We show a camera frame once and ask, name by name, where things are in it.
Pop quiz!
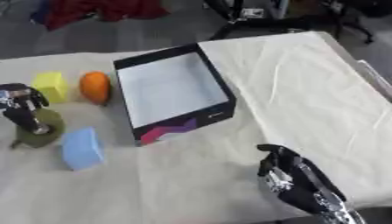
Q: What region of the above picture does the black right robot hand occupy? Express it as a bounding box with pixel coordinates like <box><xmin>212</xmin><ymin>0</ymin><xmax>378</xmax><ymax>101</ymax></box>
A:
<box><xmin>255</xmin><ymin>143</ymin><xmax>349</xmax><ymax>216</ymax></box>

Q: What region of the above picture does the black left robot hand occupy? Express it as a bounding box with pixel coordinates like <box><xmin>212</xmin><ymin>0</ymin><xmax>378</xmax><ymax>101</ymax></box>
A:
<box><xmin>0</xmin><ymin>82</ymin><xmax>54</xmax><ymax>136</ymax></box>

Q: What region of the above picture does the black box with white inside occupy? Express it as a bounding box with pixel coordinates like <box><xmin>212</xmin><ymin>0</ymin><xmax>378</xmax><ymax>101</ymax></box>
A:
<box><xmin>111</xmin><ymin>43</ymin><xmax>238</xmax><ymax>146</ymax></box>

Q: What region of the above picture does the yellow block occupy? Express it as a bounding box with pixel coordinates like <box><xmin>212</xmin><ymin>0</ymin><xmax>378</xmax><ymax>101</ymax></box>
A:
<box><xmin>31</xmin><ymin>71</ymin><xmax>71</xmax><ymax>103</ymax></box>

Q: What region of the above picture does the light blue block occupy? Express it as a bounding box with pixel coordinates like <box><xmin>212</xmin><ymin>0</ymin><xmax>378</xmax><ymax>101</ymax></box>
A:
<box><xmin>59</xmin><ymin>126</ymin><xmax>106</xmax><ymax>172</ymax></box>

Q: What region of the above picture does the orange toy fruit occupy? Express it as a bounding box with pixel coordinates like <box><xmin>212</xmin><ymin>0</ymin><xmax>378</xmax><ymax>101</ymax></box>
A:
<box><xmin>78</xmin><ymin>70</ymin><xmax>112</xmax><ymax>106</ymax></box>

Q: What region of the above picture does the red cloth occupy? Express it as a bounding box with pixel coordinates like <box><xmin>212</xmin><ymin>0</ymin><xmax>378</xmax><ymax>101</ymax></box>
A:
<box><xmin>29</xmin><ymin>0</ymin><xmax>172</xmax><ymax>32</ymax></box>

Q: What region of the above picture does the black tripod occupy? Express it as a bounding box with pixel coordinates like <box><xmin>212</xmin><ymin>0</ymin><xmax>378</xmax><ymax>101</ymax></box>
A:
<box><xmin>203</xmin><ymin>0</ymin><xmax>328</xmax><ymax>41</ymax></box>

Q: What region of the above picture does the black chair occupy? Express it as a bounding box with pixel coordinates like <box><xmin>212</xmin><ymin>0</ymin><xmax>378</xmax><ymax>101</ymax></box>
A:
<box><xmin>325</xmin><ymin>0</ymin><xmax>392</xmax><ymax>45</ymax></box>

